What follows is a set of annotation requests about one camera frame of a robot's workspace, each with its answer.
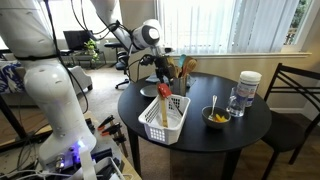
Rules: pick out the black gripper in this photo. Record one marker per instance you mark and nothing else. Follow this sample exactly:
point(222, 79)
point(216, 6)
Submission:
point(164, 63)

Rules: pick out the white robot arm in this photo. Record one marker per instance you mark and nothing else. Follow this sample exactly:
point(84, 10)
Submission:
point(50, 93)

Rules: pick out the wide wooden spatula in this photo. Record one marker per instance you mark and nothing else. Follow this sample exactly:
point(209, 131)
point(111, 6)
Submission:
point(172, 63)

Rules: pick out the silver utensil holder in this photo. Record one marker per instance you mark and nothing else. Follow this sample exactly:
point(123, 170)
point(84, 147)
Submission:
point(180, 86)

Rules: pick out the teal spatula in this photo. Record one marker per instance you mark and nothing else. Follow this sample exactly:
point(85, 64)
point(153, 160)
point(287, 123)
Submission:
point(182, 60)

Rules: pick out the dark gray plate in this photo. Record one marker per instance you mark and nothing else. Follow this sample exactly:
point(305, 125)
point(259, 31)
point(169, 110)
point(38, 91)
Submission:
point(148, 90)

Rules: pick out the brown wooden spoon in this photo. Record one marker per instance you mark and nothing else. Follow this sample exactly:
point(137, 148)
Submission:
point(190, 64)

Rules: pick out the black office chair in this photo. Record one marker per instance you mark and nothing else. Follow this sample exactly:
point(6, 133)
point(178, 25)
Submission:
point(121, 63)

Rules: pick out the white plastic basket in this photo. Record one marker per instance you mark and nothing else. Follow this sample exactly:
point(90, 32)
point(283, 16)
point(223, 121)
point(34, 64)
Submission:
point(160, 131)

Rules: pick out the metal spoon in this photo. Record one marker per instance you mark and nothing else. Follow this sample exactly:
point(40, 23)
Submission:
point(213, 103)

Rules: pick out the gray bowl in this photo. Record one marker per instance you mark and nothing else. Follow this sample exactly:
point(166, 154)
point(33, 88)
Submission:
point(213, 124)

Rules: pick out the yellow fruit slices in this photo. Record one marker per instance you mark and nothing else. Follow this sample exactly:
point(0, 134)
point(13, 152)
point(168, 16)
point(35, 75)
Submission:
point(221, 118)

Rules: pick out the clear glass mug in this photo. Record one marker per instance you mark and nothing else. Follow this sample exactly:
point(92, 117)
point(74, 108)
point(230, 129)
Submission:
point(236, 105)

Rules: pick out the green potted plant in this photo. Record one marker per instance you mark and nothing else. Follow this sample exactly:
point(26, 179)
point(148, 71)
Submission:
point(90, 48)

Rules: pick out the white vertical blinds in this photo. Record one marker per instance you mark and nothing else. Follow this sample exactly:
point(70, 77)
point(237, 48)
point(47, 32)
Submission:
point(226, 25)

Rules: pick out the gray sofa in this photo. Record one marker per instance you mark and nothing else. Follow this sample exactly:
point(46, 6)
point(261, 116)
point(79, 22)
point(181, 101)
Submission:
point(81, 78)

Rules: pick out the white wipes canister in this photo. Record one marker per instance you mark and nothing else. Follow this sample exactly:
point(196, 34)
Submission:
point(250, 85)

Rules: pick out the black monitor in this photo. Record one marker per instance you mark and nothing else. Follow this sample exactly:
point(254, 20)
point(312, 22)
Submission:
point(76, 39)

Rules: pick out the black metal chair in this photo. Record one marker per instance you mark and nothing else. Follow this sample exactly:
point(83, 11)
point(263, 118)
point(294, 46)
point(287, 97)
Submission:
point(290, 130)

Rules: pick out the blue patterned pillow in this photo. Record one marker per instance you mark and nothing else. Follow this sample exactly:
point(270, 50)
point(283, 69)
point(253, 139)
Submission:
point(10, 78)

